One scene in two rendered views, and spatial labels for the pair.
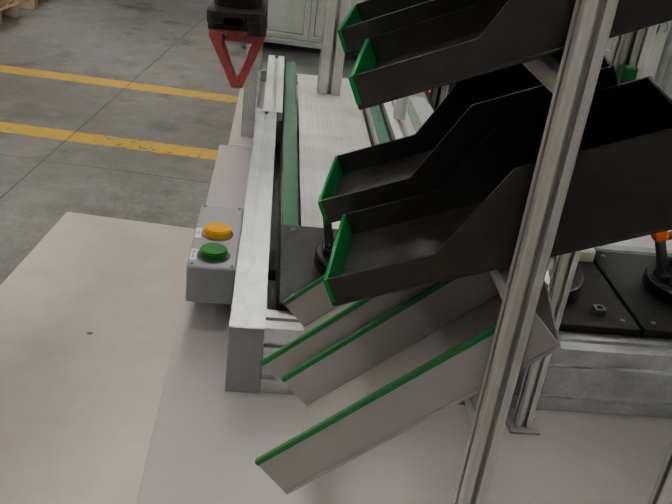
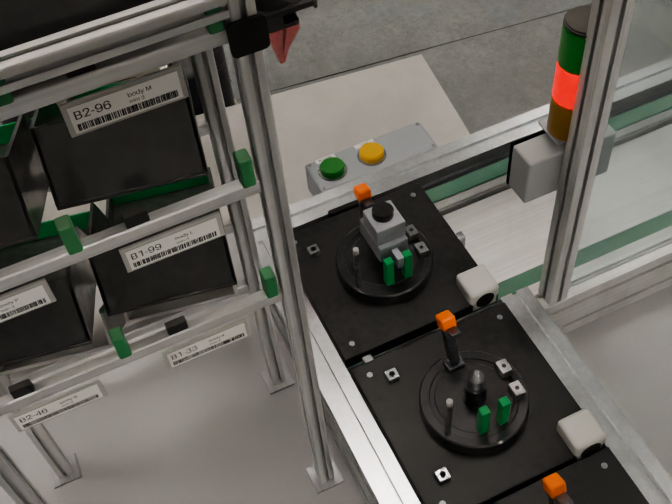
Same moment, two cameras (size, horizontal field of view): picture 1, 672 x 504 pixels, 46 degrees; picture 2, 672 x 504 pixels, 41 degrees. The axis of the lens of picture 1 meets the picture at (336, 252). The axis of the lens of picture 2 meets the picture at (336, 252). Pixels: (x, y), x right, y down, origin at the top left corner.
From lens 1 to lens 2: 1.22 m
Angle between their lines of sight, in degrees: 61
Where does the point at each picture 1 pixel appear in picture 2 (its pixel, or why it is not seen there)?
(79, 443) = not seen: hidden behind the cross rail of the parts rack
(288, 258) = (356, 213)
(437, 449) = (252, 421)
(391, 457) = (225, 393)
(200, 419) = not seen: hidden behind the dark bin
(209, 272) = (312, 180)
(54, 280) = (314, 109)
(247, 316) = (262, 230)
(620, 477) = not seen: outside the picture
